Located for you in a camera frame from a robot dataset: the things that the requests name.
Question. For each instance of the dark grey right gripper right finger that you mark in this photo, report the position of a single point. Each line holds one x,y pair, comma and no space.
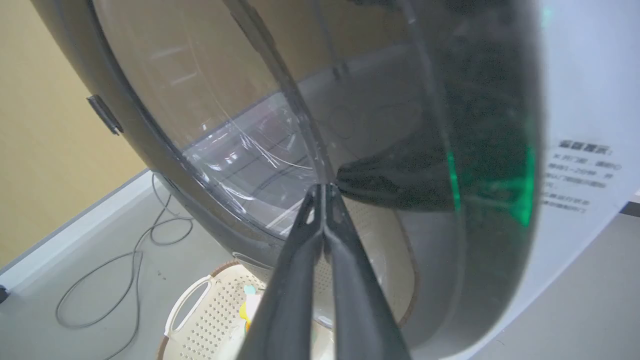
357,295

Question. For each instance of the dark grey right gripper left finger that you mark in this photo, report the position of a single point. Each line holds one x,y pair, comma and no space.
290,295

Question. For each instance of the washing machine door glass grey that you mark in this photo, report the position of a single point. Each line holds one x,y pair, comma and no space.
380,125

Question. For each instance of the yellow toy in basket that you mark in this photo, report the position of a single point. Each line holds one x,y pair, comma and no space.
245,312

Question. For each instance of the cream perforated laundry basket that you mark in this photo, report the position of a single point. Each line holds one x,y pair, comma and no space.
210,320

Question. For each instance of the white warning label sticker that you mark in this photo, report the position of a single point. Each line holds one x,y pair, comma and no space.
582,175

